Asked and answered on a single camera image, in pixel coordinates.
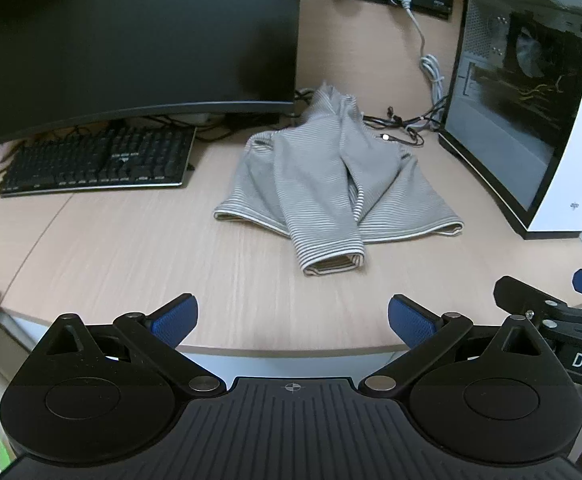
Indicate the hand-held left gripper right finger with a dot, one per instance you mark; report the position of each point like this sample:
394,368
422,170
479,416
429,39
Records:
411,325

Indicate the grey striped garment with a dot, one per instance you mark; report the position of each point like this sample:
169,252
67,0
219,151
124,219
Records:
321,180

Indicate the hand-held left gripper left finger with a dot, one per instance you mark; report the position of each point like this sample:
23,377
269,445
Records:
176,322

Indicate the black curved monitor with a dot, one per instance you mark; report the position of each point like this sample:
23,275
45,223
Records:
136,35

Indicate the black keyboard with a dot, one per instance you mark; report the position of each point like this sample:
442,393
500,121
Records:
96,160

